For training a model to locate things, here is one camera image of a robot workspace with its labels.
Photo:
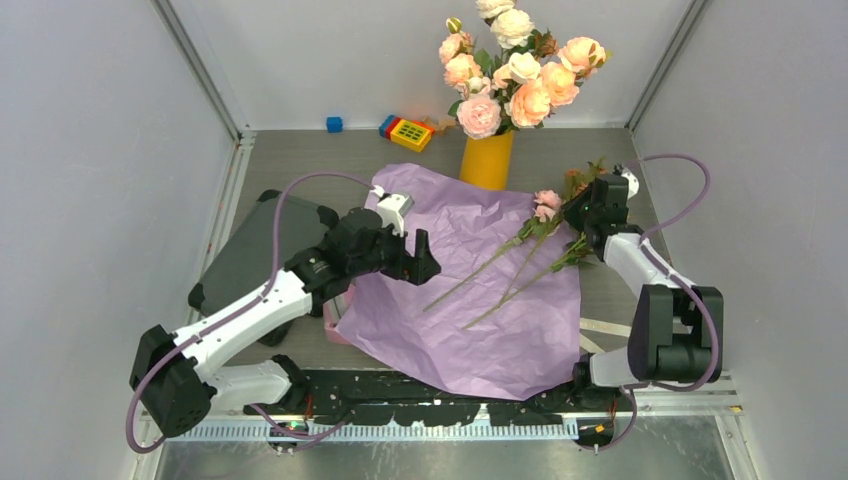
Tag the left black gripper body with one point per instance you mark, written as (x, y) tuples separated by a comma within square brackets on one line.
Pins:
[(388, 257)]

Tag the beige ribbon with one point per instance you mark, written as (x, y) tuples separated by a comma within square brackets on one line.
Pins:
[(601, 327)]

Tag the peach rose stem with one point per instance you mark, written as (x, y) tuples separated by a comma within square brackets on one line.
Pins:
[(574, 63), (530, 104)]

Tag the blue cube block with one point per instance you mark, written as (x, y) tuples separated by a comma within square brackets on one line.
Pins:
[(334, 124)]

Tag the brown roses stem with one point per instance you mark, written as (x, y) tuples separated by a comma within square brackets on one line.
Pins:
[(577, 180)]

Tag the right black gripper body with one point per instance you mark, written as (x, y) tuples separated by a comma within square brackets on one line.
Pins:
[(582, 212)]

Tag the black hard case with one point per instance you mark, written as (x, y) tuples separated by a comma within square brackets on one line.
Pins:
[(245, 260)]

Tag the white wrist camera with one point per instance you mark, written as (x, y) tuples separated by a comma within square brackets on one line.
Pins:
[(392, 209), (632, 180)]

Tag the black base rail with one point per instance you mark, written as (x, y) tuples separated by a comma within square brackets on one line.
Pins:
[(378, 397)]

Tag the peach roses in vase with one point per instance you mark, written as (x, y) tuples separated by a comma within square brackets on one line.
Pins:
[(481, 110)]

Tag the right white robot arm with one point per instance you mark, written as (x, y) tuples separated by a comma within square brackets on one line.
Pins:
[(675, 337)]

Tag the cream rose stem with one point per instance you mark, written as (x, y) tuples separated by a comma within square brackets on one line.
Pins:
[(520, 68)]

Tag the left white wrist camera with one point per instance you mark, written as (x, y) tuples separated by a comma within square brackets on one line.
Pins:
[(392, 209)]

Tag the pink toy toaster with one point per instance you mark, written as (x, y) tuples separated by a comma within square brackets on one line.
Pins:
[(333, 311)]

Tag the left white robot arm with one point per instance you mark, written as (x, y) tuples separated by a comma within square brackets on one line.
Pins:
[(180, 377)]

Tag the yellow vase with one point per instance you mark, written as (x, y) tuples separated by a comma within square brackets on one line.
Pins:
[(486, 162)]

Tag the pink roses stem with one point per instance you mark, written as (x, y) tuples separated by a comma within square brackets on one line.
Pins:
[(545, 221), (574, 254)]

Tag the yellow toy block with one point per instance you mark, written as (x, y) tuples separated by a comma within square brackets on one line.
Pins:
[(413, 135)]

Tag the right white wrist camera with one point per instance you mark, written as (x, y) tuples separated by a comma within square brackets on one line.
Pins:
[(632, 180)]

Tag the purple wrapping paper sheet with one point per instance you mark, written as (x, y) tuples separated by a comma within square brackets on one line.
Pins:
[(495, 322)]

